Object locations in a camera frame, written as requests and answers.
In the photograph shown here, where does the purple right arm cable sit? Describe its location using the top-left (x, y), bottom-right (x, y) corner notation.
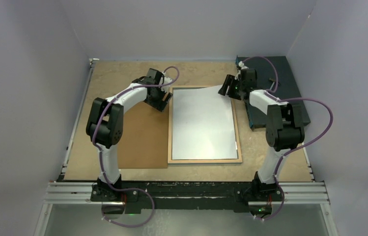
top-left (237, 56), bottom-right (334, 222)

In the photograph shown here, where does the blue wooden picture frame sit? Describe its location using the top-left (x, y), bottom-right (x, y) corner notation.
top-left (167, 85), bottom-right (243, 165)

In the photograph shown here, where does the claw hammer with grey handle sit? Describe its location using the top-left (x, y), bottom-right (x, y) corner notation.
top-left (269, 78), bottom-right (278, 83)

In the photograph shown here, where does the dark grey flat box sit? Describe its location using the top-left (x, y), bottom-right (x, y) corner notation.
top-left (244, 56), bottom-right (301, 130)

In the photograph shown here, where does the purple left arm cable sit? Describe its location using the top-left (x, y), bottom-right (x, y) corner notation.
top-left (91, 66), bottom-right (180, 228)

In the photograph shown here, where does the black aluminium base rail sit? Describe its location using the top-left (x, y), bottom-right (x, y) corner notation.
top-left (45, 180), bottom-right (329, 215)

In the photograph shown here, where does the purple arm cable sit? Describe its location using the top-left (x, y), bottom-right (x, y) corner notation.
top-left (91, 66), bottom-right (180, 228)
top-left (237, 56), bottom-right (334, 222)

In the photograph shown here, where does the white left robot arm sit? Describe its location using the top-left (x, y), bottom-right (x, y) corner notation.
top-left (86, 68), bottom-right (238, 201)

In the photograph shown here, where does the brown backing board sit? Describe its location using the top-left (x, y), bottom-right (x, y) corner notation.
top-left (117, 102), bottom-right (169, 169)

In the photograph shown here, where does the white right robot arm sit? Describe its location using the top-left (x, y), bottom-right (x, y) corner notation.
top-left (226, 68), bottom-right (305, 200)

